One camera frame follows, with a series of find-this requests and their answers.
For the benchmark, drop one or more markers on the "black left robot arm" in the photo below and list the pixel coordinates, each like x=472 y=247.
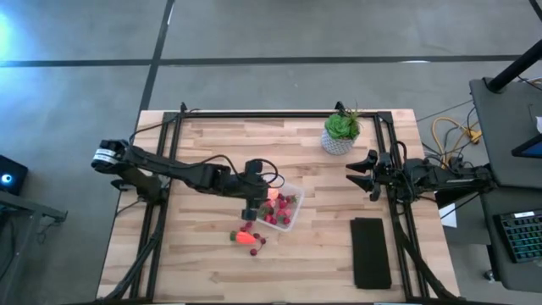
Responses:
x=169 y=169

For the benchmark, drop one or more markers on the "black aluminium table frame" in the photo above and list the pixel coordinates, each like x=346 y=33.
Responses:
x=296 y=114

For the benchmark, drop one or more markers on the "succulent in white patterned pot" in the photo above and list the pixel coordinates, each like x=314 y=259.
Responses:
x=339 y=127

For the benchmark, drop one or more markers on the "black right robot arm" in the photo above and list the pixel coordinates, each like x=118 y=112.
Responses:
x=444 y=178

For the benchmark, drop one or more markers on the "black rectangular foam mat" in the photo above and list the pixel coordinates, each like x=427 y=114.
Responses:
x=372 y=254

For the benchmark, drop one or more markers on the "backlit computer keyboard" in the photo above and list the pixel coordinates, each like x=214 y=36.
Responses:
x=523 y=237

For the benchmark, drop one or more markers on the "tablet with blue screen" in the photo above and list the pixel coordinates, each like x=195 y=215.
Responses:
x=531 y=149

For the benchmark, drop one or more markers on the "dark grey desk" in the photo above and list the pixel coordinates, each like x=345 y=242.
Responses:
x=508 y=279
x=504 y=127

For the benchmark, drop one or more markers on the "black speaker with blue light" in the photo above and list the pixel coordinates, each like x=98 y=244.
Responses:
x=17 y=169

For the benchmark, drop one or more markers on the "clear plastic tupperware container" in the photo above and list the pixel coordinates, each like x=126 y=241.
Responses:
x=298 y=199

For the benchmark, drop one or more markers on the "grey side table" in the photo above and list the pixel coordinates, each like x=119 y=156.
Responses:
x=25 y=207

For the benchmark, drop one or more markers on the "white paper sheet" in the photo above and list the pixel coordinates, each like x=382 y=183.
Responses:
x=449 y=218

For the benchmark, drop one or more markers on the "orange toy carrot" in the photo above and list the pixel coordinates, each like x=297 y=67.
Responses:
x=245 y=238

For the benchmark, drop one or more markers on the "red strawberry with large leaves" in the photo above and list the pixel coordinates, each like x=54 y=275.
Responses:
x=263 y=211

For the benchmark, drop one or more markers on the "pink orange toy peach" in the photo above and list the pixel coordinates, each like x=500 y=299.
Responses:
x=273 y=194

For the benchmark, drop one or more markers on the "black pole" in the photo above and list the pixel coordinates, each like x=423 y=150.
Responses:
x=514 y=68

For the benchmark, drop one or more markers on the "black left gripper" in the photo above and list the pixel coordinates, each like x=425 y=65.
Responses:
x=250 y=190

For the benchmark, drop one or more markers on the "red toy strawberry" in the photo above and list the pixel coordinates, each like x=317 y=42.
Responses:
x=283 y=204
x=292 y=198

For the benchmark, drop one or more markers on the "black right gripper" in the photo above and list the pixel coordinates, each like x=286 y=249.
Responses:
x=387 y=175

